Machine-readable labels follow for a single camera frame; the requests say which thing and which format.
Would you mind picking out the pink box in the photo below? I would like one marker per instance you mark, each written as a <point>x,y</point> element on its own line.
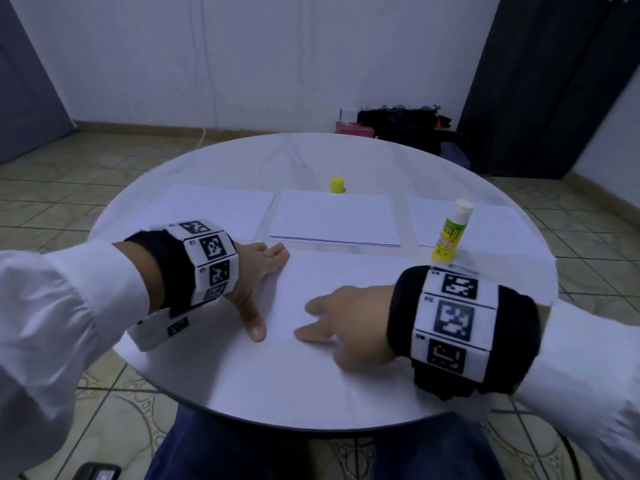
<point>354,129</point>

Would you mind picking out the yellow glue stick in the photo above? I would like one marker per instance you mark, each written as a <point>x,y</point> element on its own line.
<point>452,233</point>

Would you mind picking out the black bag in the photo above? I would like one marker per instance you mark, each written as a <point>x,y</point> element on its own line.
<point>405,127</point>

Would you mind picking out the blue suitcase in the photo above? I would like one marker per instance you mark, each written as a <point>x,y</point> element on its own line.
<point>457,155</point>

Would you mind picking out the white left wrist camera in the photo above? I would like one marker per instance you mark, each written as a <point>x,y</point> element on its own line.
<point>160,330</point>

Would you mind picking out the black left wristband with markers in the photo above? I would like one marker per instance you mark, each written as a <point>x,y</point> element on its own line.
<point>190,265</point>

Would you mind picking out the single white paper sheet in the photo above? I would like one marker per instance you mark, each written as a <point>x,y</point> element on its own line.
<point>335,217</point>
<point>320,275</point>

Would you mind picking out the person's left forearm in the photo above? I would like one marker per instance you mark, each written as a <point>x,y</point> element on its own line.
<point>60,335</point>

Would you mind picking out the black phone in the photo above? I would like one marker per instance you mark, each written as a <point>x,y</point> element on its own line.
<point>97,472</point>

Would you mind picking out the white paper stack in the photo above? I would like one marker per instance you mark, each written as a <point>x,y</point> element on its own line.
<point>215,210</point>
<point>500,230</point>

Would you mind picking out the grey door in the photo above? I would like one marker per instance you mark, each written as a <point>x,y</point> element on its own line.
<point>30,85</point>

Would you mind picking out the yellow glue stick cap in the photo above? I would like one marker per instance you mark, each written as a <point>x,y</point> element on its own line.
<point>338,185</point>

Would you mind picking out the black wristband with markers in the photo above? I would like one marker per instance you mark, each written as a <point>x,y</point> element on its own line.
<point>460,330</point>
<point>190,265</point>

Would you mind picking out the person's right hand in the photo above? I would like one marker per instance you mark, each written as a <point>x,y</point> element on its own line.
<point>350,320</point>

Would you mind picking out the person's left hand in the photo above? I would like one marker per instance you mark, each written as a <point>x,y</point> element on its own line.
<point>255,275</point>

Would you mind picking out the black right wristband with markers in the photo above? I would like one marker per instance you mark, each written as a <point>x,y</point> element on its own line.
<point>460,330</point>

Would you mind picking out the person's right forearm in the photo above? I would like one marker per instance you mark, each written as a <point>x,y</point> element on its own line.
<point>590,385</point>

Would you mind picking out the black wardrobe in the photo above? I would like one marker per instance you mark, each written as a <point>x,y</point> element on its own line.
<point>550,85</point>

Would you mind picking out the person's legs in blue jeans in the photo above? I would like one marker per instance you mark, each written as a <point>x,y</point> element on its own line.
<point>250,455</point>

